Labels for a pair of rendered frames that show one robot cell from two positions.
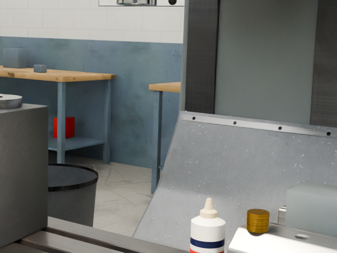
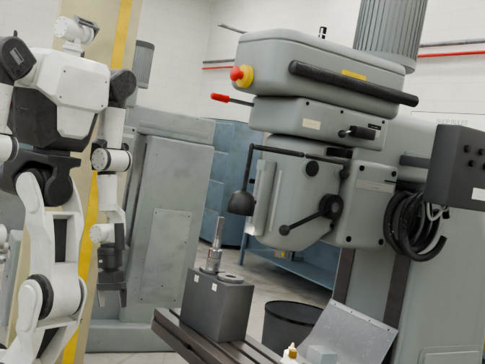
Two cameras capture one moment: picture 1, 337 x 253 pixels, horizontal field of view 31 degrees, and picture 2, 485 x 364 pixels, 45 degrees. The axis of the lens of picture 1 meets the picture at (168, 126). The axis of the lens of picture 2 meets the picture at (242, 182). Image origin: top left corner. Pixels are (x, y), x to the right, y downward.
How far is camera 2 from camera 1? 1.05 m
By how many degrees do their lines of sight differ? 25
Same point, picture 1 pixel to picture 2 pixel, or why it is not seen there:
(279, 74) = (374, 292)
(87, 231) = (260, 347)
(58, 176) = (314, 315)
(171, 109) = not seen: hidden behind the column
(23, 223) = (232, 334)
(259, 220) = (291, 353)
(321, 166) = (379, 345)
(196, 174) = (327, 334)
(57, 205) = (302, 335)
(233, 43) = (358, 270)
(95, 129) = not seen: hidden behind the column
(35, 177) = (242, 315)
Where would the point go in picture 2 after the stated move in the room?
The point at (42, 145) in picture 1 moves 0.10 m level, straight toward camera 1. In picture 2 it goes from (248, 302) to (241, 309)
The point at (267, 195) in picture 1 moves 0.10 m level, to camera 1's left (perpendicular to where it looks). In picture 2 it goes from (352, 353) to (322, 344)
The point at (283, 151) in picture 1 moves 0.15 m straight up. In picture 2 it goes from (366, 333) to (375, 287)
